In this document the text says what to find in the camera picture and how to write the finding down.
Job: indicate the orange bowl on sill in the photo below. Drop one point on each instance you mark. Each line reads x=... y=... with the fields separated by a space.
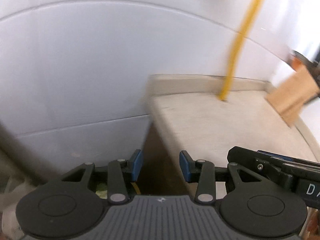
x=297 y=62

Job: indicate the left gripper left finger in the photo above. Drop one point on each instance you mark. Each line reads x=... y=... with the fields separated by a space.
x=135 y=164

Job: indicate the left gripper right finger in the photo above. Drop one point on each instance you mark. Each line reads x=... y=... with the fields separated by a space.
x=187 y=166

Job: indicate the yellow gas pipe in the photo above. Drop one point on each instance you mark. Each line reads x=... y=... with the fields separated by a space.
x=237 y=45

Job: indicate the wooden knife block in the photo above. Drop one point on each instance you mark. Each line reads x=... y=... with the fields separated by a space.
x=288 y=99

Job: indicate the pale cabbage leaf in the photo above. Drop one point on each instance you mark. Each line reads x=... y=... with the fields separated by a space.
x=101 y=191

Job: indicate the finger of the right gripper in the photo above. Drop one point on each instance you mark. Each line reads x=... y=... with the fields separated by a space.
x=289 y=164
x=266 y=164

